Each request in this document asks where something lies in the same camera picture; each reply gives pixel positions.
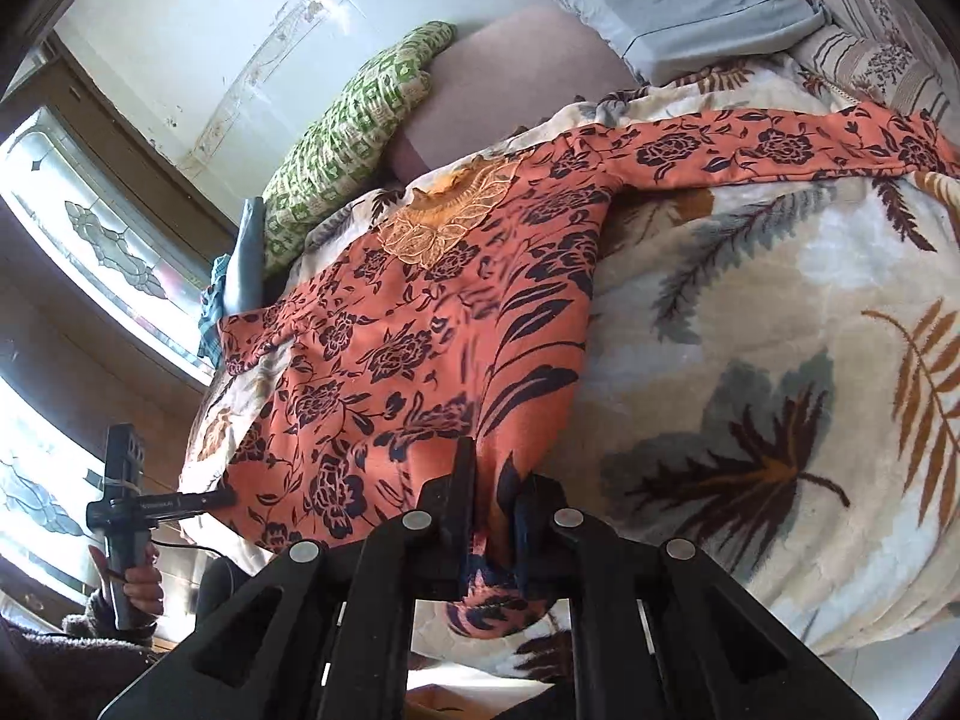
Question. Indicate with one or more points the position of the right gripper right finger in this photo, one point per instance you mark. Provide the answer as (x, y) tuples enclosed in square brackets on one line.
[(663, 631)]

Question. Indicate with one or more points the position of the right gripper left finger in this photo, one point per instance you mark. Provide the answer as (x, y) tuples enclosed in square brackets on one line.
[(320, 633)]

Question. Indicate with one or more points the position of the orange floral blouse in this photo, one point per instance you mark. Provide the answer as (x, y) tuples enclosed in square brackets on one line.
[(450, 329)]

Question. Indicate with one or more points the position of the person's left hand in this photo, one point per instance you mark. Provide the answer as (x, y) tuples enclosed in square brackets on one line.
[(141, 585)]

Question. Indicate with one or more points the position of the teal patterned cloth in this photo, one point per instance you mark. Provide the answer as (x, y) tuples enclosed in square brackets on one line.
[(211, 311)]

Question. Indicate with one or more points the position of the blue folded cloth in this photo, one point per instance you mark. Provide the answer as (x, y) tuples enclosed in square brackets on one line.
[(243, 284)]

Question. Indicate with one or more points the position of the stained glass wooden window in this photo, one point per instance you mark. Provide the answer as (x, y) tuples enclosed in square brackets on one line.
[(105, 252)]

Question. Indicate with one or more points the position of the leaf pattern fleece blanket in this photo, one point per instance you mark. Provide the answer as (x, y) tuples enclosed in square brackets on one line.
[(750, 359)]

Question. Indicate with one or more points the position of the green white checkered pillow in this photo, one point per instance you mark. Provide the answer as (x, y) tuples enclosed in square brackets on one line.
[(336, 156)]

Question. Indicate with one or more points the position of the mauve quilted mattress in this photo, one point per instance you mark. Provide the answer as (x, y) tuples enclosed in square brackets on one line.
[(513, 73)]

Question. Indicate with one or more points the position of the striped floral quilt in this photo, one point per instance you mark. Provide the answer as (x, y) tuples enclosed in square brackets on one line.
[(881, 50)]

